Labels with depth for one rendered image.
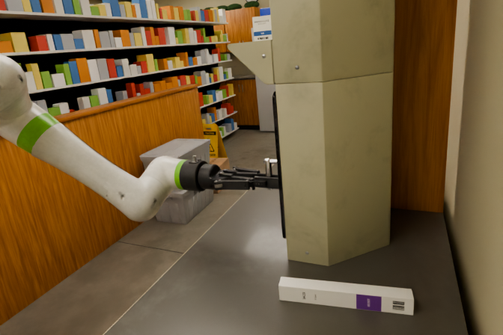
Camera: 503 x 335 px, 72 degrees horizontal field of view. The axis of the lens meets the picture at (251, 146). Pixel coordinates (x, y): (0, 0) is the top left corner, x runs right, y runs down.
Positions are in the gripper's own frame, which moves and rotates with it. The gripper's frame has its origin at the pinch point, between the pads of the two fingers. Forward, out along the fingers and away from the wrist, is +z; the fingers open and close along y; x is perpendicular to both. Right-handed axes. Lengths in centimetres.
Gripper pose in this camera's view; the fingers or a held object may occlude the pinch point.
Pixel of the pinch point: (269, 180)
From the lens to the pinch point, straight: 95.6
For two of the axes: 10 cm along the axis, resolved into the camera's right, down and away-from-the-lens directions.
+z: 9.2, 0.3, -4.0
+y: 3.9, -2.9, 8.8
